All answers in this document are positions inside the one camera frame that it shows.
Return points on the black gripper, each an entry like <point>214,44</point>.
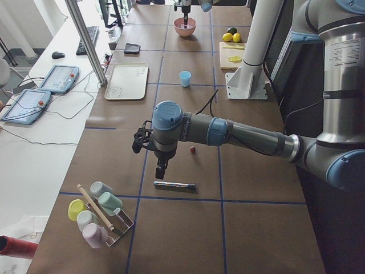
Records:
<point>186,3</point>
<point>163,154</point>

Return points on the steel muddler black tip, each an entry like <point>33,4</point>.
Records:
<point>174,186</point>

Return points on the light blue paper cup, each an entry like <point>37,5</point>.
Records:
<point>185,77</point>

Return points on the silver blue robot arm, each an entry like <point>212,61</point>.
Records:
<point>185,5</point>
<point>336,155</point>

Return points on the pile of clear ice cubes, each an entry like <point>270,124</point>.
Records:
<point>183,26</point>

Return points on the mint green cup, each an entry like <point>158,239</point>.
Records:
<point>109,202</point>

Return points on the pale grey cup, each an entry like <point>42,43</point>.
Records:
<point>97,188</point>

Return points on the grey white cup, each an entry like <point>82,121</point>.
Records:
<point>84,218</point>

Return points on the yellow cup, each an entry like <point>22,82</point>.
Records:
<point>75,208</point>

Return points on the pink cup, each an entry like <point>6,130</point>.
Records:
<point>95,235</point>

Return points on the pink bowl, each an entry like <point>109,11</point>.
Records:
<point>184,30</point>

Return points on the yellow lemon near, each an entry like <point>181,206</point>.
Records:
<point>227,37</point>

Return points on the yellow lemon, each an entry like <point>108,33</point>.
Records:
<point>236,38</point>
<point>227,37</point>

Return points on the green lime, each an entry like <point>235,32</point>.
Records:
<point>232,30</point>

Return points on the yellow lemon far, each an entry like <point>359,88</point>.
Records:
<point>236,38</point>

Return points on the wooden cutting board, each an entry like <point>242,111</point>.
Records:
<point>231,54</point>

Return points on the folded grey cloth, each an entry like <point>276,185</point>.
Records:
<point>132,49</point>

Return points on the lemon slices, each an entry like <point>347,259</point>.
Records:
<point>234,59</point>

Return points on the black monitor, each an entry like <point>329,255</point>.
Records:
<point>111,13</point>

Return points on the cream bear tray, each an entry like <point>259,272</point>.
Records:
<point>127,82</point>

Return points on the computer mouse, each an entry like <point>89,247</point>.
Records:
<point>57,55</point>

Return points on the far teach pendant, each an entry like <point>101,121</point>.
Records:
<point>60,79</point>

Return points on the teach pendant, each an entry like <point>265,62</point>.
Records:
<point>28,107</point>
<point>60,79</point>

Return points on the near teach pendant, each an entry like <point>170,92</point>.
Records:
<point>28,107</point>

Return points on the red bottle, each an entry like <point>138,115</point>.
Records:
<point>17,248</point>

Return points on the white wire cup rack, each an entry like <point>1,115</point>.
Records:
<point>121,221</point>

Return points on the wooden rack handle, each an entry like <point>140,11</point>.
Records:
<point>95,207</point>

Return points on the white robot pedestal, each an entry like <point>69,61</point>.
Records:
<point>248,81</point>

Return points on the aluminium frame post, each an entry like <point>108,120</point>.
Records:
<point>79,23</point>

